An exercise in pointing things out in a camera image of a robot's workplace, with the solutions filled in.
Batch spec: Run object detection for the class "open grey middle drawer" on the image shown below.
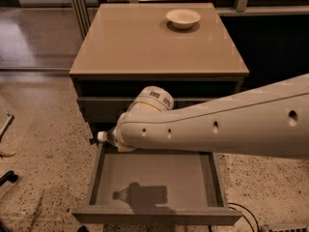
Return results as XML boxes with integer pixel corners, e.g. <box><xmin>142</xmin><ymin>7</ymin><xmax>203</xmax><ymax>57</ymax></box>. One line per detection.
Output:
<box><xmin>72</xmin><ymin>145</ymin><xmax>241</xmax><ymax>226</ymax></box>

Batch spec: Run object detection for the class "metal window frame rail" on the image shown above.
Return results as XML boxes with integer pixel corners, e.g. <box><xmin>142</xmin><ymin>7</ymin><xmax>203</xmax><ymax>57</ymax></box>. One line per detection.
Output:
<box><xmin>71</xmin><ymin>0</ymin><xmax>91</xmax><ymax>39</ymax></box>

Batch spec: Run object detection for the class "white ceramic bowl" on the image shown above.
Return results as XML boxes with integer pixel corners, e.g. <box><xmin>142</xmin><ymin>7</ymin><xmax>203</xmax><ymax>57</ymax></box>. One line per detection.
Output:
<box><xmin>166</xmin><ymin>9</ymin><xmax>201</xmax><ymax>30</ymax></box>

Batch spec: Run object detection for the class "closed grey top drawer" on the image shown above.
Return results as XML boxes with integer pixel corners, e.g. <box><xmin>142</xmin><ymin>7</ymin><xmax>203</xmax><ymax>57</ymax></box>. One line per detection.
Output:
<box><xmin>76</xmin><ymin>96</ymin><xmax>223</xmax><ymax>125</ymax></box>

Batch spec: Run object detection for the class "white floor vent grille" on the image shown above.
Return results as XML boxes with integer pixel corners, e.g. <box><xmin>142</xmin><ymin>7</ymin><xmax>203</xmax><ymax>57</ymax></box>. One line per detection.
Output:
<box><xmin>260</xmin><ymin>223</ymin><xmax>309</xmax><ymax>232</ymax></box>

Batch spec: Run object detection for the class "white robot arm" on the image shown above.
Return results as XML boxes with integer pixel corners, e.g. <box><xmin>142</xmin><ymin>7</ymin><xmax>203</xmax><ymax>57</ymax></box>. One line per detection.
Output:
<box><xmin>116</xmin><ymin>74</ymin><xmax>309</xmax><ymax>158</ymax></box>

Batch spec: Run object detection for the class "metal chair leg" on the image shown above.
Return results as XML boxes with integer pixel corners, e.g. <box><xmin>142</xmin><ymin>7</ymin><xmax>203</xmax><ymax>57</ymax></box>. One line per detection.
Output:
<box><xmin>0</xmin><ymin>113</ymin><xmax>15</xmax><ymax>158</ymax></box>

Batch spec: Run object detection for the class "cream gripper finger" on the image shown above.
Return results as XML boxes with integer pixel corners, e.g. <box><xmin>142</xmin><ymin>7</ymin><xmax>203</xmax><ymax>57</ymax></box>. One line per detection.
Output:
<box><xmin>117</xmin><ymin>145</ymin><xmax>136</xmax><ymax>153</ymax></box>

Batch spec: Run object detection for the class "clear plastic bottle white cap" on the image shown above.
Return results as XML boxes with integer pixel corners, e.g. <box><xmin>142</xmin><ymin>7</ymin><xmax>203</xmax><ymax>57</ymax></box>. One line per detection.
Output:
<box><xmin>97</xmin><ymin>128</ymin><xmax>117</xmax><ymax>146</ymax></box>

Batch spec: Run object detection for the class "grey drawer cabinet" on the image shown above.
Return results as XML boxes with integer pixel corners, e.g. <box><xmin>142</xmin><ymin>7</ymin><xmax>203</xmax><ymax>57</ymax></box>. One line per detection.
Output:
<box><xmin>70</xmin><ymin>3</ymin><xmax>249</xmax><ymax>136</ymax></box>

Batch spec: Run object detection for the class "black chair caster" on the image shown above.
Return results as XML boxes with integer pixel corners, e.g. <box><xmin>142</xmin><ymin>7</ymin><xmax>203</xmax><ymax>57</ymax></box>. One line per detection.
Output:
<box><xmin>0</xmin><ymin>170</ymin><xmax>18</xmax><ymax>187</ymax></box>

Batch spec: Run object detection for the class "black floor cable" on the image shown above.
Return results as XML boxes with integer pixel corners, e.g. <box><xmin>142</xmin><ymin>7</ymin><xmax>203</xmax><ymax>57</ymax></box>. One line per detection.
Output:
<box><xmin>227</xmin><ymin>202</ymin><xmax>261</xmax><ymax>232</ymax></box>

